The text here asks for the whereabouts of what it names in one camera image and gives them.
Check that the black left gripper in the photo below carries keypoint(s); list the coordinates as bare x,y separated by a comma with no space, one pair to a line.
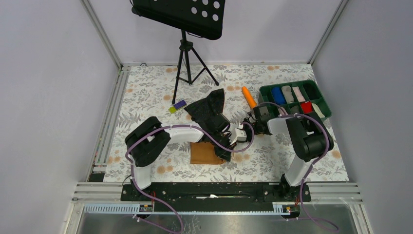
224,153

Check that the brown boxer underwear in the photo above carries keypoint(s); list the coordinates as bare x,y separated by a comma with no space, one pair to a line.
203,153

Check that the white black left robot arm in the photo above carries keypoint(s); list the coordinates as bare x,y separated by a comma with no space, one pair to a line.
148,140

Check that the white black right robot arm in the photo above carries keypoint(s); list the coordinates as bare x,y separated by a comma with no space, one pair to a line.
309,137

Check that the beige-pink rolled underwear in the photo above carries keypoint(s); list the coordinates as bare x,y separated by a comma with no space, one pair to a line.
282,111

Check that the blue rolled underwear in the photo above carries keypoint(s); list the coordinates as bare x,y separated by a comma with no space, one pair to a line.
278,95

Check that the light grey rolled underwear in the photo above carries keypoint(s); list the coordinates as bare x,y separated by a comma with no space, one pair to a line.
287,92

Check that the pink rolled underwear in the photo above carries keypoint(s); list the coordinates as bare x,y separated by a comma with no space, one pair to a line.
298,94

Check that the black striped underwear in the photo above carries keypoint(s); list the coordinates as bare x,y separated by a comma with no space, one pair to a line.
207,109

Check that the red rolled underwear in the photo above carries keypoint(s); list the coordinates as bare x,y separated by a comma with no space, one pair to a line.
306,107

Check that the cream rolled underwear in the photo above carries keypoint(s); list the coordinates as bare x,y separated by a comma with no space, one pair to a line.
318,110

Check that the orange rolled cloth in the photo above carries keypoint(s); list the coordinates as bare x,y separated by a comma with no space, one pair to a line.
249,98

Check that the green divided organizer tray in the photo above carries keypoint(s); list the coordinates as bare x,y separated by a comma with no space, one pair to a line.
308,88

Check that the floral patterned table mat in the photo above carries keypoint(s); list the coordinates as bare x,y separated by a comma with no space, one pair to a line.
149,92

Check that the purple yellow small block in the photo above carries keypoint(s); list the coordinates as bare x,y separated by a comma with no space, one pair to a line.
177,106

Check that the black music stand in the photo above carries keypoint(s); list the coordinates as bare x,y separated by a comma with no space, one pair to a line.
198,18

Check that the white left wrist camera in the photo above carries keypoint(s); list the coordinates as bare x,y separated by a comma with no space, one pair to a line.
237,136

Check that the black mounting base rail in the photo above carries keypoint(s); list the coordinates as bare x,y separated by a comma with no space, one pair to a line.
215,197

